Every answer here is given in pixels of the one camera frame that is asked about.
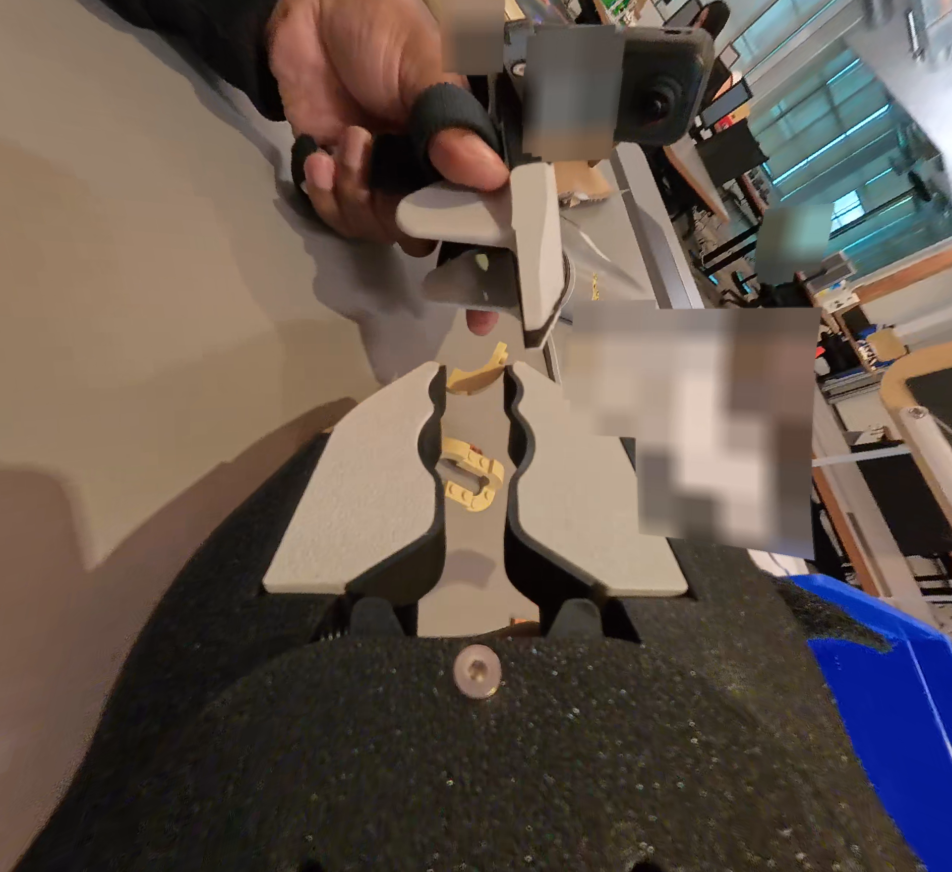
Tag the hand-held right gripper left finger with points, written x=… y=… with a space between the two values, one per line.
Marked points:
x=357 y=508

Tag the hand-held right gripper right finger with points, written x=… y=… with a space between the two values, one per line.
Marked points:
x=595 y=508

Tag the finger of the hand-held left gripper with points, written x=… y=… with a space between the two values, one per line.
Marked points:
x=539 y=240

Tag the large tan arch brick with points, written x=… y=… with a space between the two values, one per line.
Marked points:
x=476 y=474
x=479 y=370

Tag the blue plastic bin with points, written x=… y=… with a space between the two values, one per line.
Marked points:
x=893 y=724

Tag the person's left hand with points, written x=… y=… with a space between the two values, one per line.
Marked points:
x=357 y=25

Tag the grey instruction booklet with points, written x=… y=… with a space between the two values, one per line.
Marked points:
x=603 y=255

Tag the white metal frame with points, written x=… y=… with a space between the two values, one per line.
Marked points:
x=878 y=463

